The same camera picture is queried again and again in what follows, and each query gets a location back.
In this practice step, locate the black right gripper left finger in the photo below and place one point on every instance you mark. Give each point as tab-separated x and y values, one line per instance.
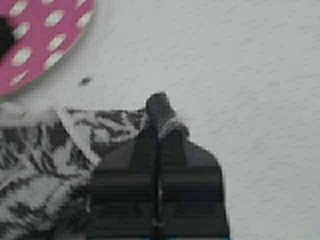
122	191

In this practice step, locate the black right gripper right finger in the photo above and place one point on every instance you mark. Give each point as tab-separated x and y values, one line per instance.
189	193

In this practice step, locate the black white floral cloth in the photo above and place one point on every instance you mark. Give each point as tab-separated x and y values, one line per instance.
47	156

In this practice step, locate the small dark crumb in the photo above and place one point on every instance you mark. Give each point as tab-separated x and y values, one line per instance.
85	81

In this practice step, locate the pink polka dot plate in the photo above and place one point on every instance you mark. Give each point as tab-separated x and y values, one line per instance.
44	31

